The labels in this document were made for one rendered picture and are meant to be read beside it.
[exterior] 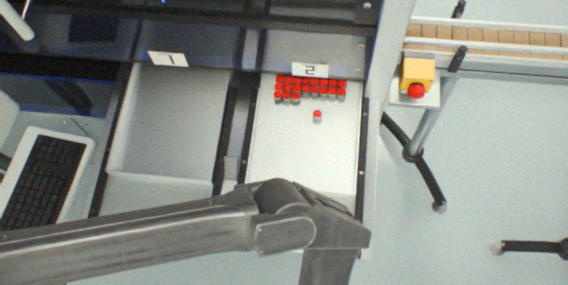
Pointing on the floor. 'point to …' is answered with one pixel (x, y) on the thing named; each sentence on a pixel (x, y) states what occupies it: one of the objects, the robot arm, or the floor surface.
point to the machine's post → (391, 29)
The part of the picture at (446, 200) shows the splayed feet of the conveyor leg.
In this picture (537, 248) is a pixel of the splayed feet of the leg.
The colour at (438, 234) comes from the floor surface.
